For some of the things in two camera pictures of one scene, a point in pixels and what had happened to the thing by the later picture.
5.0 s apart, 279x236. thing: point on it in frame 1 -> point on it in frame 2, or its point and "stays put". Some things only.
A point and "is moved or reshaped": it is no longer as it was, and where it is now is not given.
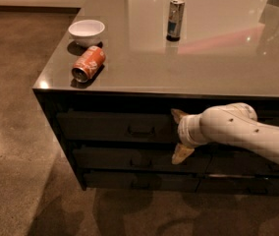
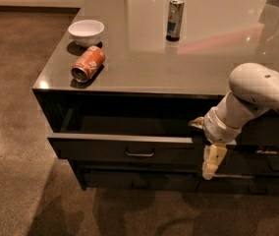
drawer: (142, 181) stays put
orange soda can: (87, 64) stays put
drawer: (118, 127) is moved or reshaped
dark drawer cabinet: (130, 56) stays put
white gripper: (184, 131) -> (218, 132)
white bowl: (86, 32) stays put
